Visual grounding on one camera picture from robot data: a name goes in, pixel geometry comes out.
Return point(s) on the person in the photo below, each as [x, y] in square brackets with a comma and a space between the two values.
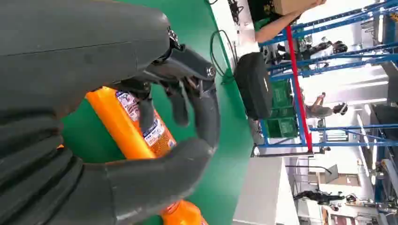
[275, 28]
[332, 48]
[323, 110]
[320, 197]

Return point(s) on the black zip case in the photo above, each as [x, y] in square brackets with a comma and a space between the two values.
[253, 85]

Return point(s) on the green mat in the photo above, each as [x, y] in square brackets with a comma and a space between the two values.
[224, 174]

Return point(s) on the orange drink bottle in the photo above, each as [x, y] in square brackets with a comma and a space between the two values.
[183, 216]
[119, 125]

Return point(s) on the blue metal rack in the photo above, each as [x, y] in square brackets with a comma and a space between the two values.
[298, 105]

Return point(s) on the white side table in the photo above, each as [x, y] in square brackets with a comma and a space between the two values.
[261, 192]

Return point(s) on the green crate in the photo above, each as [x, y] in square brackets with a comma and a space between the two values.
[281, 128]
[281, 94]

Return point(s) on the cardboard box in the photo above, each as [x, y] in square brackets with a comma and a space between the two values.
[292, 6]

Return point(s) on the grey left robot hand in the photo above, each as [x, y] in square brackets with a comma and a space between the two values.
[77, 46]

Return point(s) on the red post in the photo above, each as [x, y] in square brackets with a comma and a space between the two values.
[298, 93]

